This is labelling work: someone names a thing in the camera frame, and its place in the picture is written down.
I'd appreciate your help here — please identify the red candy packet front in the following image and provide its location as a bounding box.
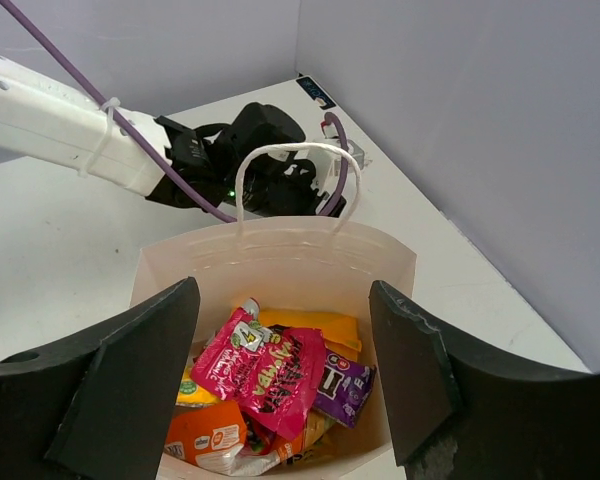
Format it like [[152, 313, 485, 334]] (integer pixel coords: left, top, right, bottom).
[[191, 298, 326, 440]]

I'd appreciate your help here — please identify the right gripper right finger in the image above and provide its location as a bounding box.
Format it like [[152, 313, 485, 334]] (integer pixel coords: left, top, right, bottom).
[[369, 281, 600, 479]]

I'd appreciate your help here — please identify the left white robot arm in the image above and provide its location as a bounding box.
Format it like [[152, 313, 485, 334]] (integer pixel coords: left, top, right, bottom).
[[0, 55, 346, 216]]

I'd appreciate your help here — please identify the purple M&M's packet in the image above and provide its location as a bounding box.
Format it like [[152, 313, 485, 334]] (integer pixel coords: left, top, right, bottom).
[[312, 349, 377, 429]]

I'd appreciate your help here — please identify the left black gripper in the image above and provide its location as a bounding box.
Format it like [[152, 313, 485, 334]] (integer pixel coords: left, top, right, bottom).
[[199, 102, 329, 216]]

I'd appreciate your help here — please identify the orange chips bag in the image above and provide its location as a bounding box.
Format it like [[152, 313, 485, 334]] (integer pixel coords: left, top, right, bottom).
[[164, 401, 283, 477]]

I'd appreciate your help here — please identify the large orange gummy bag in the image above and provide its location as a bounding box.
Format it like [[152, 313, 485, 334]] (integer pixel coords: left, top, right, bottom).
[[259, 310, 362, 464]]

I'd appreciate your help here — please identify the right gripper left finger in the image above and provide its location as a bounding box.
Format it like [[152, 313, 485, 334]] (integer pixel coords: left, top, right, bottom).
[[0, 277, 200, 479]]

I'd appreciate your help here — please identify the left blue table label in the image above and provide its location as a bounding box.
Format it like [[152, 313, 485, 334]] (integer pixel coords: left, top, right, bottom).
[[296, 76, 336, 111]]

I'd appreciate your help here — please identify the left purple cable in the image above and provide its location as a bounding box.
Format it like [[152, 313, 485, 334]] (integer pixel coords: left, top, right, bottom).
[[0, 0, 351, 224]]

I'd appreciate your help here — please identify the small yellow snack packet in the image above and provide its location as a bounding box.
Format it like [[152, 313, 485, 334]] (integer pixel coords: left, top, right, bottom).
[[176, 366, 221, 408]]

